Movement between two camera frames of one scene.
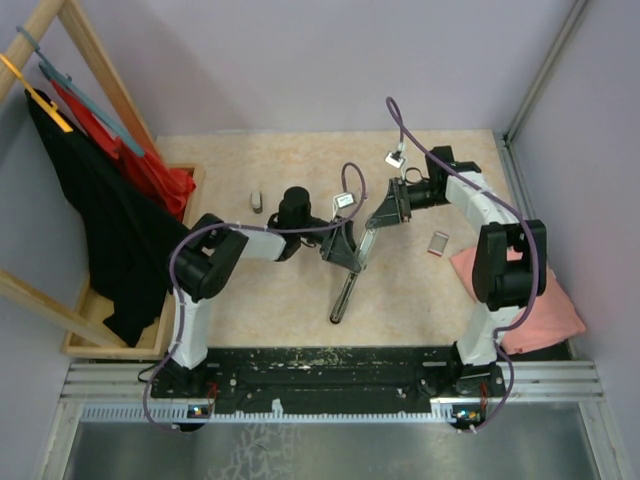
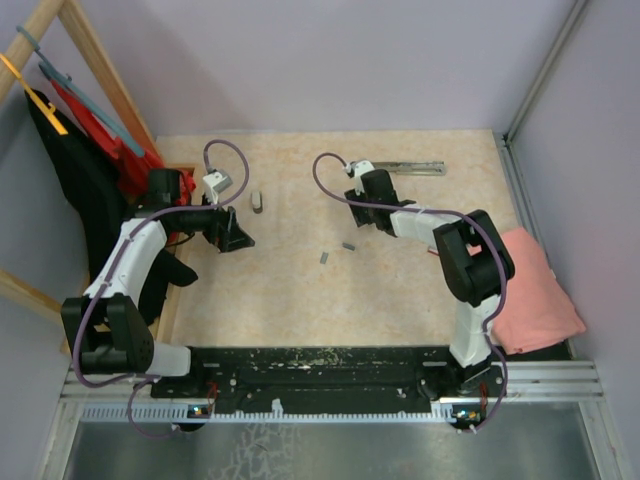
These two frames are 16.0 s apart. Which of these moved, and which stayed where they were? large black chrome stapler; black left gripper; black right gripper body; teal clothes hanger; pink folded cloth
Moved: black right gripper body; large black chrome stapler; black left gripper
Stayed: pink folded cloth; teal clothes hanger
